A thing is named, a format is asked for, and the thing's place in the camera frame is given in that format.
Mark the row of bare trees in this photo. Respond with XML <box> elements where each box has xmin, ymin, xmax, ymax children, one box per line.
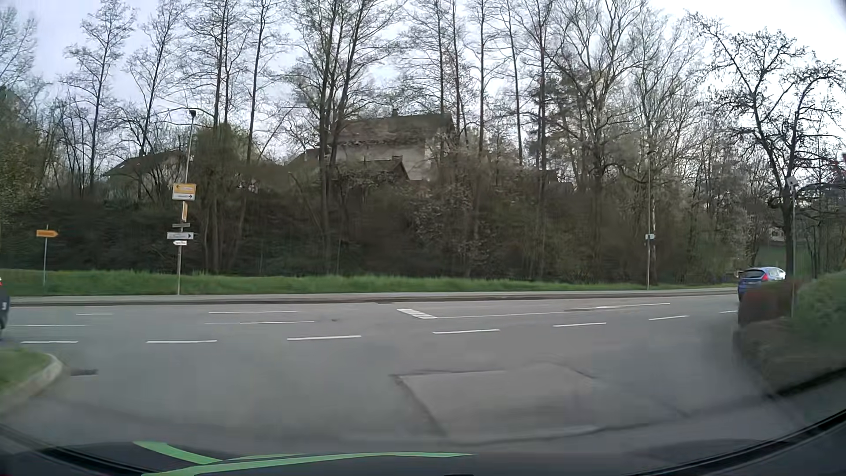
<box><xmin>0</xmin><ymin>0</ymin><xmax>781</xmax><ymax>282</ymax></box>

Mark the large bare tree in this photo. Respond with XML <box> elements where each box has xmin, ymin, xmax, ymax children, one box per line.
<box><xmin>690</xmin><ymin>13</ymin><xmax>846</xmax><ymax>279</ymax></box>

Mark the house behind trees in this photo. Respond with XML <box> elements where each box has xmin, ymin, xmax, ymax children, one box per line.
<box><xmin>100</xmin><ymin>149</ymin><xmax>193</xmax><ymax>201</ymax></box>

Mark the road sign on post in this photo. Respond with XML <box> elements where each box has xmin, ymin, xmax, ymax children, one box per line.
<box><xmin>785</xmin><ymin>175</ymin><xmax>799</xmax><ymax>318</ymax></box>

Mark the reddish brown hedge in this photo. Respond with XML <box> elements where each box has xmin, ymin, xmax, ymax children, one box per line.
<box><xmin>738</xmin><ymin>278</ymin><xmax>804</xmax><ymax>327</ymax></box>

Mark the green bush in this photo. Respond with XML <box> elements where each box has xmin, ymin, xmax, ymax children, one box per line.
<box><xmin>790</xmin><ymin>270</ymin><xmax>846</xmax><ymax>348</ymax></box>

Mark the yellow direction sign on post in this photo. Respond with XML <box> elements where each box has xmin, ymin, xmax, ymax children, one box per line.
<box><xmin>36</xmin><ymin>224</ymin><xmax>59</xmax><ymax>287</ymax></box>

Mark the lamp post with small sign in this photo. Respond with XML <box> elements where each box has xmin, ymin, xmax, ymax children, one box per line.
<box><xmin>644</xmin><ymin>149</ymin><xmax>657</xmax><ymax>291</ymax></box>

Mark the lamp post with direction signs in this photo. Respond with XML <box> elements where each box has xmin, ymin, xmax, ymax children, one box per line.
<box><xmin>166</xmin><ymin>109</ymin><xmax>198</xmax><ymax>296</ymax></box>

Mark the kerbed grass island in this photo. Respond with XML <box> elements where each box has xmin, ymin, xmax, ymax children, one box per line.
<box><xmin>0</xmin><ymin>346</ymin><xmax>64</xmax><ymax>414</ymax></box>

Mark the dark hedge thicket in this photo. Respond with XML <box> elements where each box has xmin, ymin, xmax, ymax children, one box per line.
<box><xmin>0</xmin><ymin>178</ymin><xmax>741</xmax><ymax>284</ymax></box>

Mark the blue car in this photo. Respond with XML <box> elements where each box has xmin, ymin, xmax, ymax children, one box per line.
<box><xmin>737</xmin><ymin>266</ymin><xmax>787</xmax><ymax>301</ymax></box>

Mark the pale house with dark roof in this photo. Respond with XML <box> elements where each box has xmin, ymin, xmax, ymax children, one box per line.
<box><xmin>288</xmin><ymin>109</ymin><xmax>457</xmax><ymax>182</ymax></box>

